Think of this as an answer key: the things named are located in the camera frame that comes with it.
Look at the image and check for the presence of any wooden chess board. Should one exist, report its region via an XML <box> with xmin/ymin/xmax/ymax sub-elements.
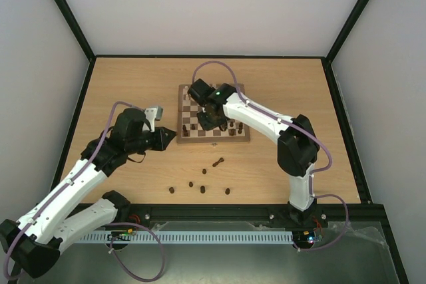
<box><xmin>176</xmin><ymin>84</ymin><xmax>251</xmax><ymax>144</ymax></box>

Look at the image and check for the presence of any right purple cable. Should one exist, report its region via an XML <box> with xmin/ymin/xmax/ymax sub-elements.
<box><xmin>192</xmin><ymin>60</ymin><xmax>350</xmax><ymax>252</ymax></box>

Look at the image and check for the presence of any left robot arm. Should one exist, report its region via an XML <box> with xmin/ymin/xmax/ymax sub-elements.
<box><xmin>1</xmin><ymin>104</ymin><xmax>176</xmax><ymax>278</ymax></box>

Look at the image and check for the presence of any black aluminium frame rail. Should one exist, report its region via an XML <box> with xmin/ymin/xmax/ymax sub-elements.
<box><xmin>33</xmin><ymin>202</ymin><xmax>387</xmax><ymax>228</ymax></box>

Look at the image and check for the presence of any purple cable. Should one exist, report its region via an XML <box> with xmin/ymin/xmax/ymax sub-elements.
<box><xmin>5</xmin><ymin>100</ymin><xmax>166</xmax><ymax>281</ymax></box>
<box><xmin>192</xmin><ymin>60</ymin><xmax>350</xmax><ymax>252</ymax></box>

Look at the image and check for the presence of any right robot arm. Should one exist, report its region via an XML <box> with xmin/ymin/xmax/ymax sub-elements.
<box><xmin>188</xmin><ymin>79</ymin><xmax>333</xmax><ymax>225</ymax></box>

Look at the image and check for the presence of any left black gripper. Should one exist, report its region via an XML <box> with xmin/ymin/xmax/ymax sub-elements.
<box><xmin>128</xmin><ymin>126</ymin><xmax>176</xmax><ymax>154</ymax></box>

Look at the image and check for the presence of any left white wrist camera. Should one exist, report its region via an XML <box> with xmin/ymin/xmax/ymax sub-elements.
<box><xmin>142</xmin><ymin>106</ymin><xmax>163</xmax><ymax>132</ymax></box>

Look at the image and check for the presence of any light blue cable duct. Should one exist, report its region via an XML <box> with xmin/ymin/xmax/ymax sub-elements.
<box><xmin>78</xmin><ymin>231</ymin><xmax>294</xmax><ymax>245</ymax></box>

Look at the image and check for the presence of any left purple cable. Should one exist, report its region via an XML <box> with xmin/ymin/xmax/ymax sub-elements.
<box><xmin>5</xmin><ymin>100</ymin><xmax>166</xmax><ymax>281</ymax></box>

